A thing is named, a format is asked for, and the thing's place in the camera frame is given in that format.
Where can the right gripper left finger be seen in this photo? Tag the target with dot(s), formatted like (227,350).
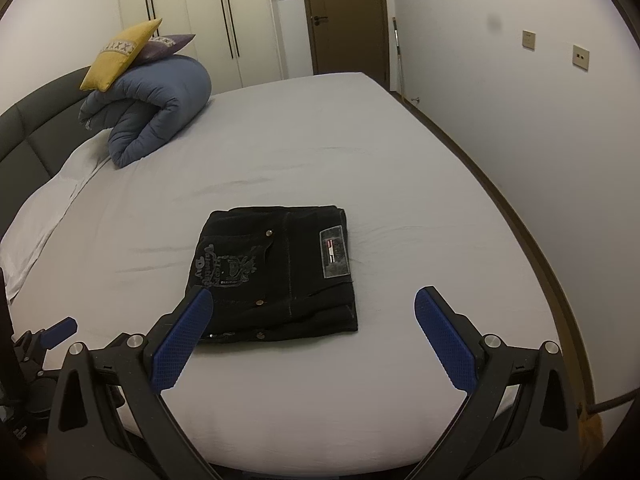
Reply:
(174,336)

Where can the grey padded headboard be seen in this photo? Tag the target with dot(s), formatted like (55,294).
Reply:
(38,134)

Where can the black jeans pants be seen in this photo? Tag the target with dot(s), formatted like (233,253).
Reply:
(275,273)

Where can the brown wooden door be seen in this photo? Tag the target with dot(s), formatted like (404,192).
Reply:
(350,36)

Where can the white pillow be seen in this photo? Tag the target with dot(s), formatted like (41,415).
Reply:
(35,222)

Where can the white wardrobe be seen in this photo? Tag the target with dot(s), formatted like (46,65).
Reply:
(235,40)

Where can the brown wooden bed frame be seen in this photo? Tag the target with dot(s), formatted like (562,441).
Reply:
(578,366)

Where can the beige wall switch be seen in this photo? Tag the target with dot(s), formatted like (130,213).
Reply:
(528,40)

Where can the purple cushion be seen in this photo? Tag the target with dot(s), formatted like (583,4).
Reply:
(161,47)

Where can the blue folded duvet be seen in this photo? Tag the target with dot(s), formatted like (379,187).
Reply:
(147,106)

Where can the yellow cushion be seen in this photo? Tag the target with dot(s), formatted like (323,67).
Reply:
(117,55)

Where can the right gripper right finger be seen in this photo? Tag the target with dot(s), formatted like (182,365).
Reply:
(452,336)

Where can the beige wall socket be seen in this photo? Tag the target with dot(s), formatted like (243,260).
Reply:
(581,57)

